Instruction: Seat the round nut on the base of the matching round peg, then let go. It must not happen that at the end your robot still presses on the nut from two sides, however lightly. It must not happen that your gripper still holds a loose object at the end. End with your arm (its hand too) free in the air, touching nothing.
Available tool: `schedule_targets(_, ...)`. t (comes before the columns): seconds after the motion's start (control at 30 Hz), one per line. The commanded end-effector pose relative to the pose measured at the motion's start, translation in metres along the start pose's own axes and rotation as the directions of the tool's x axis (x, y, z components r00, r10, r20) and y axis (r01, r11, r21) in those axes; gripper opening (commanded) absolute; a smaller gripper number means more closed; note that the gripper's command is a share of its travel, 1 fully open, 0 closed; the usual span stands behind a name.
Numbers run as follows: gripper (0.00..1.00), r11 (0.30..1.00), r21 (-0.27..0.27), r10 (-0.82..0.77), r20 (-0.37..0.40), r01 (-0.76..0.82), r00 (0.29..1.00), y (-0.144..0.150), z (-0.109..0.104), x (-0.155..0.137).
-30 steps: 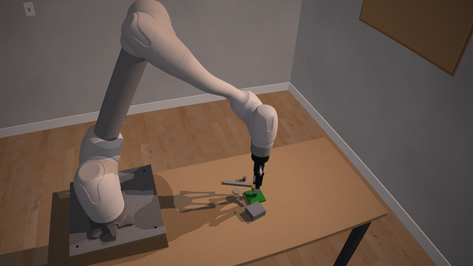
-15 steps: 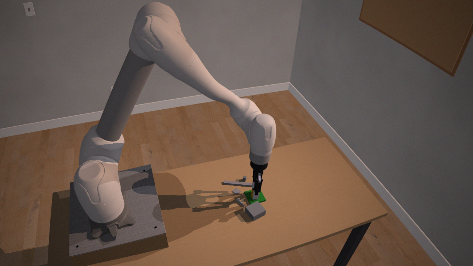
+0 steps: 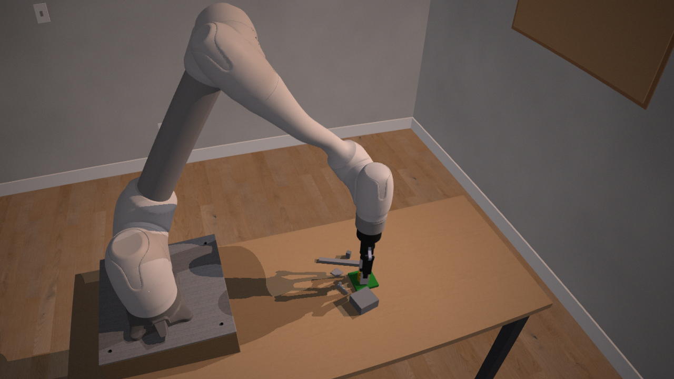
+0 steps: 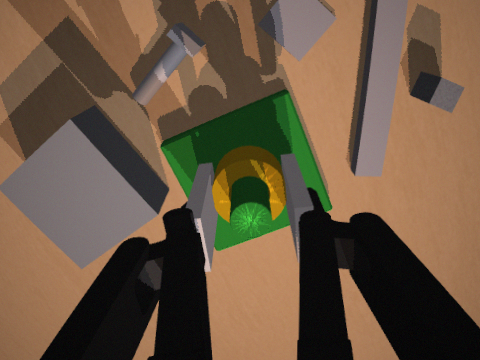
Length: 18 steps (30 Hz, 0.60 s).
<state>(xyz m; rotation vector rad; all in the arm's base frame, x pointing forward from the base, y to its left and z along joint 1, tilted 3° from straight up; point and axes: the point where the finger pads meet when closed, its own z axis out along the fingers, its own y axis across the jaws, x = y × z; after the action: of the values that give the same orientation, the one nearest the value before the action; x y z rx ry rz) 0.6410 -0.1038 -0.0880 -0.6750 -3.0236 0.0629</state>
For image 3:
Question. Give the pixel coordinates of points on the grey metal bolt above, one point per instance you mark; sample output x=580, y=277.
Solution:
x=339, y=285

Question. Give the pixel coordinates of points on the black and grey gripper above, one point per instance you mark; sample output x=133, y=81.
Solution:
x=366, y=262

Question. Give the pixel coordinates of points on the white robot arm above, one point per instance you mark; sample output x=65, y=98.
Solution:
x=228, y=58

